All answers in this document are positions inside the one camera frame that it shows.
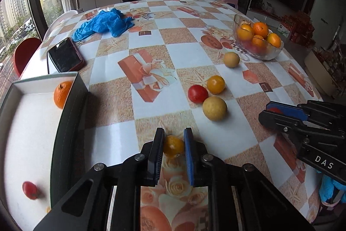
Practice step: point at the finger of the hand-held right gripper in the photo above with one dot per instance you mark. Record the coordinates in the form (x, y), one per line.
(273, 121)
(290, 110)

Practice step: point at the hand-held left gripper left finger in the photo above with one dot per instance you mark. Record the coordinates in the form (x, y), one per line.
(159, 160)

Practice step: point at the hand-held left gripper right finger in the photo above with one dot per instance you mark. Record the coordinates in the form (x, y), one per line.
(190, 163)

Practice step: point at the yellow-orange tomato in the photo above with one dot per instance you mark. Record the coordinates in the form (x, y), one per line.
(215, 84)
(173, 145)

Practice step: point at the round yellow fruit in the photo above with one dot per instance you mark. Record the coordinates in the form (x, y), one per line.
(215, 108)
(232, 59)

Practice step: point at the clear glass bowl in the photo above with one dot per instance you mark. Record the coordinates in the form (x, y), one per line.
(259, 53)

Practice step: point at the red tomato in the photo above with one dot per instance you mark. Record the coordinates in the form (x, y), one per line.
(29, 189)
(197, 93)

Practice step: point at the orange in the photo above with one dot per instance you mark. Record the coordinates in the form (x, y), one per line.
(273, 39)
(244, 32)
(260, 28)
(258, 41)
(62, 94)

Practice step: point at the dark box with white lining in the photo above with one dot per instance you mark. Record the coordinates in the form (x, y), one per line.
(27, 133)

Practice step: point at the stack of red gift boxes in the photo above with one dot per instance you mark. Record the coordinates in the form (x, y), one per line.
(297, 28)

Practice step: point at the white television stand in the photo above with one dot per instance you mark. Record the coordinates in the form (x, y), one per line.
(263, 14)

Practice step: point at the printed patchwork tablecloth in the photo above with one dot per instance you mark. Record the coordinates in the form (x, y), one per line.
(173, 38)

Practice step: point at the smartphone with red case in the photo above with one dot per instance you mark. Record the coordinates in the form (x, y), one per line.
(65, 55)

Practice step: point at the blue plastic gloves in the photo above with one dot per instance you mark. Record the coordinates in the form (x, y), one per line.
(104, 22)

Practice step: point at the red chair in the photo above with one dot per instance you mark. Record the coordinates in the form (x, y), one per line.
(25, 53)

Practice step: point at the white chair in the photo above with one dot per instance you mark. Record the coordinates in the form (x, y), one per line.
(66, 15)

